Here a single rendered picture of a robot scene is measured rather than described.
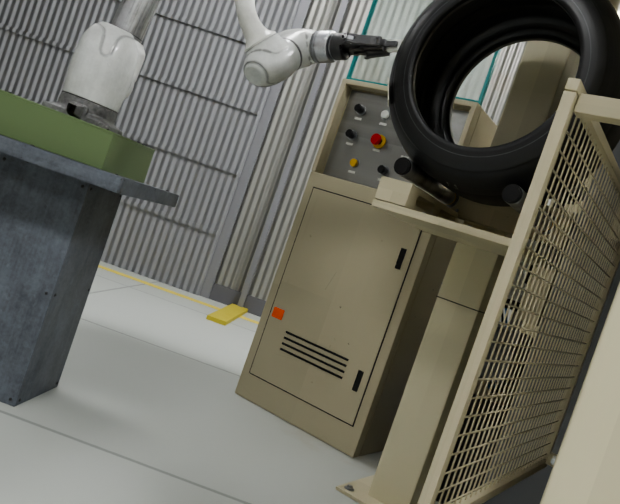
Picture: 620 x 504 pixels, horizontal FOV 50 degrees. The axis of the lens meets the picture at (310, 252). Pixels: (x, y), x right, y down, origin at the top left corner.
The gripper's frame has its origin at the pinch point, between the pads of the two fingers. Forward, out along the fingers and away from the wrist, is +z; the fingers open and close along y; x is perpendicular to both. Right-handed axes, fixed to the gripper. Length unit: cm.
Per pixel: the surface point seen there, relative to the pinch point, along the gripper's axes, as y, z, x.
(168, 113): 176, -266, -30
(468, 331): 27, 26, 71
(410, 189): -9.7, 16.6, 40.4
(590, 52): -11, 52, 7
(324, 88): 229, -176, -70
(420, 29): -11.4, 11.0, 0.9
